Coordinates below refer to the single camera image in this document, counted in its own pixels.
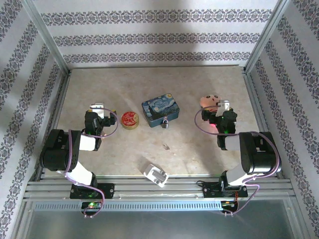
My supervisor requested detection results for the white power adapter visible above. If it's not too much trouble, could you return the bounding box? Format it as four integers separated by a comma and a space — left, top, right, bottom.
143, 163, 169, 188

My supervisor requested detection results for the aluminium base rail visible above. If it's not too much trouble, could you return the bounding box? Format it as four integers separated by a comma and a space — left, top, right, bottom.
23, 174, 293, 200

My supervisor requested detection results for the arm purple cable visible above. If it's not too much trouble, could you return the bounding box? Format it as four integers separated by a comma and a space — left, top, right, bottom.
64, 108, 119, 219
194, 107, 281, 216

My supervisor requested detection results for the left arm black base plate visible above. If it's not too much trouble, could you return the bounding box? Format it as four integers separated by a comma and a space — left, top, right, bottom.
69, 183, 115, 200

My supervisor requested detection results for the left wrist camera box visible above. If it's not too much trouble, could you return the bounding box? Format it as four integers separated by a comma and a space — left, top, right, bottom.
89, 103, 105, 118

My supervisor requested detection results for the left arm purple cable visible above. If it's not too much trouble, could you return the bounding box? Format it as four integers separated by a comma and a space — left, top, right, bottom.
64, 108, 119, 219

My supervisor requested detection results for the left aluminium corner post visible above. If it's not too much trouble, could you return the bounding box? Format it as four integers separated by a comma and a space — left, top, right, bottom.
21, 0, 71, 73

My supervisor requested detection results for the left aluminium side rail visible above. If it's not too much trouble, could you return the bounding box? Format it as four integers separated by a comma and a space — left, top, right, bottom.
34, 69, 72, 180

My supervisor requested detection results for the aluminium corner post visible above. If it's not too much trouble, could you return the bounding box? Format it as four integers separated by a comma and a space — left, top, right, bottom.
244, 0, 292, 72
21, 0, 71, 73

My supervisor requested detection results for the starry night tin box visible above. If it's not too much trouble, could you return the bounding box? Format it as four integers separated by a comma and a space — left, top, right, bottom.
141, 92, 180, 128

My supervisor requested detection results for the round red gold tin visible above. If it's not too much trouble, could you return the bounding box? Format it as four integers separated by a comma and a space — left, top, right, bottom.
121, 111, 140, 130

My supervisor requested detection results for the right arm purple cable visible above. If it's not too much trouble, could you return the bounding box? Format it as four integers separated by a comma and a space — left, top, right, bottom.
194, 107, 281, 216

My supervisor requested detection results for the grey slotted cable duct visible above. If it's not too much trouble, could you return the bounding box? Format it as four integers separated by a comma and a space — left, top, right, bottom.
32, 201, 223, 212

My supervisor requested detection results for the right aluminium side rail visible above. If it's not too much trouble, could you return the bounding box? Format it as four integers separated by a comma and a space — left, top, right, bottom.
241, 66, 284, 179

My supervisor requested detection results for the right aluminium corner post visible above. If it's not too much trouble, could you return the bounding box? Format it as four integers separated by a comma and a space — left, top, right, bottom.
244, 0, 292, 72

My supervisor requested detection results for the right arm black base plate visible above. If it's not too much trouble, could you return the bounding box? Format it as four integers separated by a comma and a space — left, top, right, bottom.
203, 183, 249, 199

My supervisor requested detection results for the pink plush doll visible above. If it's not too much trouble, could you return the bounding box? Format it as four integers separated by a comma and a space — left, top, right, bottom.
200, 94, 223, 113

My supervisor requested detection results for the aluminium side rail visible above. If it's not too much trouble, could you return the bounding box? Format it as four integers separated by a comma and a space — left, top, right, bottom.
34, 69, 72, 180
241, 66, 284, 179

